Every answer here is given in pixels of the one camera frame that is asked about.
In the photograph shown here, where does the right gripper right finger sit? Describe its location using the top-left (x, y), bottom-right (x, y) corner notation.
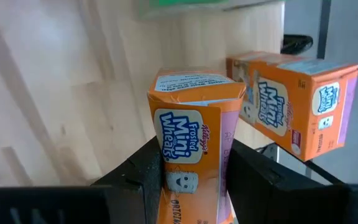
top-left (227, 139), bottom-right (358, 224)

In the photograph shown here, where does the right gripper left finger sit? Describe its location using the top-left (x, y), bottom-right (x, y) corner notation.
top-left (0, 136), bottom-right (164, 224)

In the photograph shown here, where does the orange Mini Wheats cereal box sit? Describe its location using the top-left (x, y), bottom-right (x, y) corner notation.
top-left (147, 66), bottom-right (247, 224)
top-left (226, 51), bottom-right (358, 162)

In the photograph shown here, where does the black rounded frame foot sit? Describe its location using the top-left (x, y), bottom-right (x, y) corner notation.
top-left (280, 34), bottom-right (314, 56)

